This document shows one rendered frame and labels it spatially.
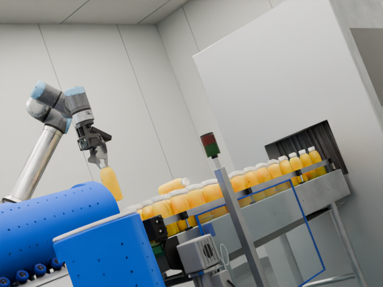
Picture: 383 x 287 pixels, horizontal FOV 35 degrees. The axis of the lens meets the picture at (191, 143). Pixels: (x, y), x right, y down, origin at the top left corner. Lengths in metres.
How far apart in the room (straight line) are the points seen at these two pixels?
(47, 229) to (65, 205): 0.14
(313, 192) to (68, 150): 3.38
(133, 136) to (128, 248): 5.08
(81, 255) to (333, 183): 2.13
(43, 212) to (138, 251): 0.53
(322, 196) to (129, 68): 4.21
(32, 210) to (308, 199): 1.66
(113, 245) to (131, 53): 5.72
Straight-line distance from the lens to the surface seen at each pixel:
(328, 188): 3.57
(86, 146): 2.64
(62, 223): 2.26
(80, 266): 1.81
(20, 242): 2.15
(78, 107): 2.68
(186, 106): 7.68
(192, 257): 2.40
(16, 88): 6.17
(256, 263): 2.59
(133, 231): 1.83
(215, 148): 2.58
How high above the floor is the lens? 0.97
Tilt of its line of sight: 6 degrees up
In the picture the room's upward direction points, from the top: 20 degrees counter-clockwise
